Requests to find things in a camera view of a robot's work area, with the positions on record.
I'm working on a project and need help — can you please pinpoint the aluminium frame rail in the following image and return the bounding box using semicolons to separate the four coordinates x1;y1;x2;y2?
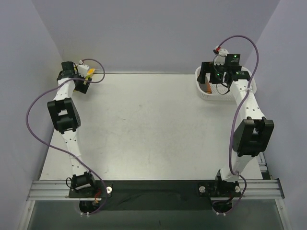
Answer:
27;180;284;201

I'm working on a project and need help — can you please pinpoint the orange grey towel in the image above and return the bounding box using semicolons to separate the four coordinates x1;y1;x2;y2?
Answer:
202;82;212;94

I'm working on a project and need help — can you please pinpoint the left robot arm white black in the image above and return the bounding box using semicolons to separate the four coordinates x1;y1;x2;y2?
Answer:
47;61;97;197

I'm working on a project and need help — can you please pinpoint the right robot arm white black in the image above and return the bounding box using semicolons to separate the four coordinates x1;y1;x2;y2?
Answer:
195;61;274;196

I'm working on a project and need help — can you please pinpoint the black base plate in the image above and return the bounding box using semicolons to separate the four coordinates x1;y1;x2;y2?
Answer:
68;180;241;213

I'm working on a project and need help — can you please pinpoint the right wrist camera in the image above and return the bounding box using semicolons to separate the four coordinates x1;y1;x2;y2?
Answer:
213;47;240;67

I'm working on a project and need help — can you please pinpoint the yellow green towel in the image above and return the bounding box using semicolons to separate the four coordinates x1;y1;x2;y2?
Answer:
74;64;95;77

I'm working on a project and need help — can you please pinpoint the white plastic perforated basket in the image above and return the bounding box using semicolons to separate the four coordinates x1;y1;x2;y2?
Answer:
195;66;258;102

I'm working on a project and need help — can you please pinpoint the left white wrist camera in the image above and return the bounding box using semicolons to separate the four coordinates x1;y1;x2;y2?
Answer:
77;64;90;77

